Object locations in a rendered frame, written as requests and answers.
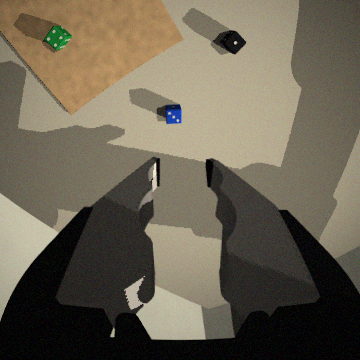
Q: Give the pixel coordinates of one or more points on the tan mat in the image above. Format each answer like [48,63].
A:
[110,39]

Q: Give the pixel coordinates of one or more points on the green die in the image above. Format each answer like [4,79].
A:
[58,37]

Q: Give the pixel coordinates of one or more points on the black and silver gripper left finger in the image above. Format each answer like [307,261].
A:
[100,264]

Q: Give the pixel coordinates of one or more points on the black die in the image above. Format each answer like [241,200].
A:
[233,42]

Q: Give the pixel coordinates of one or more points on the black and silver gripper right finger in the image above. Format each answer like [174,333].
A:
[271,263]

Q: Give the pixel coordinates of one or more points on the dark blue die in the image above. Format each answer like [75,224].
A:
[173,114]

